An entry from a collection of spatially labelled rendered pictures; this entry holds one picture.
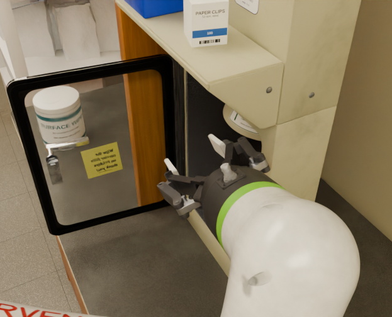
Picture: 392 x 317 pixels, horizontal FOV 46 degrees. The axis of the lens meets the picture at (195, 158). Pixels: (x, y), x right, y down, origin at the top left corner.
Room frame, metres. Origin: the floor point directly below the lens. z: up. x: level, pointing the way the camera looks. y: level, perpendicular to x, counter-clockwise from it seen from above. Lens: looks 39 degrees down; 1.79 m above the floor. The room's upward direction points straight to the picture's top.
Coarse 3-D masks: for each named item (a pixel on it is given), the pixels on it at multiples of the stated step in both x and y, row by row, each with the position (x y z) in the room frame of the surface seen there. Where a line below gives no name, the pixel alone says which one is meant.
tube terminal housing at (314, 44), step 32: (288, 0) 0.54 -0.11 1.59; (320, 0) 0.55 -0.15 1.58; (352, 0) 0.58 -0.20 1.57; (256, 32) 0.59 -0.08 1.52; (288, 32) 0.54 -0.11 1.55; (320, 32) 0.56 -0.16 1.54; (352, 32) 0.58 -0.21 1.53; (288, 64) 0.54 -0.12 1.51; (320, 64) 0.56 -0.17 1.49; (288, 96) 0.54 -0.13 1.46; (320, 96) 0.57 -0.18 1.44; (256, 128) 0.58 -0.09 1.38; (288, 128) 0.54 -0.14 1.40; (320, 128) 0.57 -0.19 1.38; (288, 160) 0.55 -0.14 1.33; (320, 160) 0.58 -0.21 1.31; (192, 224) 0.77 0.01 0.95; (224, 256) 0.63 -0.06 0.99
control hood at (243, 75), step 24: (120, 0) 0.75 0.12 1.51; (144, 24) 0.66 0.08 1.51; (168, 24) 0.65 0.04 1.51; (168, 48) 0.58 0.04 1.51; (192, 48) 0.57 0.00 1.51; (216, 48) 0.57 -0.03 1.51; (240, 48) 0.57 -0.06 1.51; (192, 72) 0.51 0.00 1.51; (216, 72) 0.51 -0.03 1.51; (240, 72) 0.51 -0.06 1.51; (264, 72) 0.52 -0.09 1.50; (216, 96) 0.49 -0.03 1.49; (240, 96) 0.50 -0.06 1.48; (264, 96) 0.52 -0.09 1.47; (264, 120) 0.52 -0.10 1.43
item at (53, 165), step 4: (48, 160) 0.70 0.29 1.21; (52, 160) 0.70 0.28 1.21; (56, 160) 0.70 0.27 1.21; (48, 164) 0.69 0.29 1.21; (52, 164) 0.69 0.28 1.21; (56, 164) 0.69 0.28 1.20; (48, 168) 0.69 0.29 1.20; (52, 168) 0.69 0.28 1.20; (56, 168) 0.69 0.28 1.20; (52, 172) 0.69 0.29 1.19; (56, 172) 0.69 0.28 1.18; (60, 172) 0.69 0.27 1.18; (52, 176) 0.69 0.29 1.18; (56, 176) 0.69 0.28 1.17; (60, 176) 0.69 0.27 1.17; (52, 180) 0.69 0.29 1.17; (56, 180) 0.69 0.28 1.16; (60, 180) 0.69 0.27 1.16; (52, 184) 0.69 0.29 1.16
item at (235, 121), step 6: (228, 108) 0.69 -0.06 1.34; (228, 114) 0.68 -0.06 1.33; (234, 114) 0.67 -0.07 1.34; (228, 120) 0.67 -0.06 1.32; (234, 120) 0.66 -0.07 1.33; (240, 120) 0.65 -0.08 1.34; (234, 126) 0.65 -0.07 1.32; (240, 126) 0.65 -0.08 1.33; (246, 126) 0.64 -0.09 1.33; (240, 132) 0.64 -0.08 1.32; (246, 132) 0.64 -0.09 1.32; (252, 132) 0.63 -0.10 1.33; (252, 138) 0.63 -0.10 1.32; (258, 138) 0.62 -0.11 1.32
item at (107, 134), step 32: (32, 96) 0.70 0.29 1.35; (64, 96) 0.72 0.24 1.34; (96, 96) 0.74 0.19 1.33; (128, 96) 0.76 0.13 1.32; (160, 96) 0.79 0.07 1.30; (32, 128) 0.70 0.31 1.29; (64, 128) 0.72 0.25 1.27; (96, 128) 0.74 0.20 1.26; (128, 128) 0.76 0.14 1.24; (160, 128) 0.79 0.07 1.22; (64, 160) 0.71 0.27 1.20; (96, 160) 0.74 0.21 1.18; (128, 160) 0.76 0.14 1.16; (160, 160) 0.78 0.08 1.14; (64, 192) 0.71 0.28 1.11; (96, 192) 0.73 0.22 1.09; (128, 192) 0.76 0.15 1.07; (160, 192) 0.78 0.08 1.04; (64, 224) 0.70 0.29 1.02
